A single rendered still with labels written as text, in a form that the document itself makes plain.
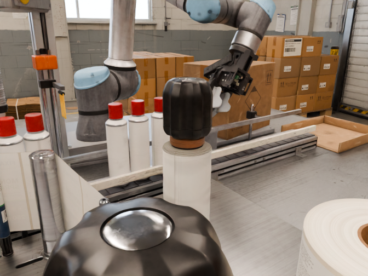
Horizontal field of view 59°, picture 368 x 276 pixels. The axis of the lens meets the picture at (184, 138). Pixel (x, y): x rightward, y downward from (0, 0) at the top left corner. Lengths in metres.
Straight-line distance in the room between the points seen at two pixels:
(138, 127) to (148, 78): 3.34
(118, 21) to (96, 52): 5.07
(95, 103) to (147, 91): 3.07
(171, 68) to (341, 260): 3.95
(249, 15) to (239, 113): 0.43
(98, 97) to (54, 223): 0.59
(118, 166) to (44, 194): 0.28
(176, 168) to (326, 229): 0.24
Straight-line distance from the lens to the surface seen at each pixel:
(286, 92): 4.47
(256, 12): 0.96
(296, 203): 0.89
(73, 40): 6.16
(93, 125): 1.10
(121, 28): 1.17
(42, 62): 0.78
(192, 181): 0.53
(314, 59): 4.73
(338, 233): 0.44
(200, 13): 0.85
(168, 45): 6.65
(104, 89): 1.10
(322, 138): 1.42
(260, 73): 1.33
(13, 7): 0.71
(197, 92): 0.49
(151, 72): 4.13
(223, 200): 0.76
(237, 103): 1.24
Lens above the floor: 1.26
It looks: 19 degrees down
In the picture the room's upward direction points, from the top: straight up
